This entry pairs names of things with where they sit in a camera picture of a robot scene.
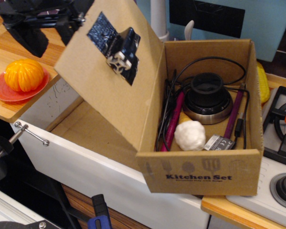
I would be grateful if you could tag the red plastic plate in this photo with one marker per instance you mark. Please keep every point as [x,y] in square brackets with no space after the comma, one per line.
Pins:
[9,95]

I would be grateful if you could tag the brown cardboard Kitchen Set box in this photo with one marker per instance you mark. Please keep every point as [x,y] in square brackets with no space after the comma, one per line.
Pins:
[129,115]

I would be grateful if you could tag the black stove burner grate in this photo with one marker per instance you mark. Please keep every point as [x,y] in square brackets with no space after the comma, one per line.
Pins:
[274,125]

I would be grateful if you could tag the teal toy microwave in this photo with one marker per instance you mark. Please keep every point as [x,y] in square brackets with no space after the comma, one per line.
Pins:
[262,21]

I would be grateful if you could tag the metal sink towel bar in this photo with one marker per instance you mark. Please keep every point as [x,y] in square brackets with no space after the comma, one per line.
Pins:
[31,133]

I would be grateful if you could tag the blue black clamp handle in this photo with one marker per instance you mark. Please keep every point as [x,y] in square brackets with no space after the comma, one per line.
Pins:
[102,217]

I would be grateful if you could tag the yellow toy corn right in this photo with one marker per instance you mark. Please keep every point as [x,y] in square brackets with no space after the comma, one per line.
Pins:
[263,84]

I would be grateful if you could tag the orange toy peeled mandarin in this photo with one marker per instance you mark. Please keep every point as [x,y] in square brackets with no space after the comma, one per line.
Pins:
[24,75]

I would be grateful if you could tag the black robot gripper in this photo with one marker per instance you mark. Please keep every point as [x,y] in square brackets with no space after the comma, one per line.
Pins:
[23,19]

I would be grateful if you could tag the black stove knob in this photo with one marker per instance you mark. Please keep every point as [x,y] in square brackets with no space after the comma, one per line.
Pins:
[278,189]

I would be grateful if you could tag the white toy ice cream cone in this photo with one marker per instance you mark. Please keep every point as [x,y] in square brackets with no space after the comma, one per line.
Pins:
[189,134]

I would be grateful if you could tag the black 3D mouse with cable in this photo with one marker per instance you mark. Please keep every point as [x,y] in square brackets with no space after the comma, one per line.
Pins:
[206,99]

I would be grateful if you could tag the white toy sink basin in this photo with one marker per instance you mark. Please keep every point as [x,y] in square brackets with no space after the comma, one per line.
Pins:
[61,116]

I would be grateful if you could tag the grey toy faucet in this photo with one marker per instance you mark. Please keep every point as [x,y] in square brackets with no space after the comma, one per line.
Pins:
[158,19]

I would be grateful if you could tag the aluminium handle taped with black tape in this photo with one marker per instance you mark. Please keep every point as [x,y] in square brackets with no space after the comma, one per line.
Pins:
[119,48]

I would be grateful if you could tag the small grey labelled adapter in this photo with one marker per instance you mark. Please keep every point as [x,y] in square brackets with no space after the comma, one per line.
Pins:
[217,142]

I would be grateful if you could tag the purple pen right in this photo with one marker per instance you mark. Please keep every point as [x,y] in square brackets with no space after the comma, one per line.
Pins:
[234,112]

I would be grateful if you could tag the magenta pen left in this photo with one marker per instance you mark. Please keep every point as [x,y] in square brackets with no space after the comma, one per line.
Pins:
[169,135]

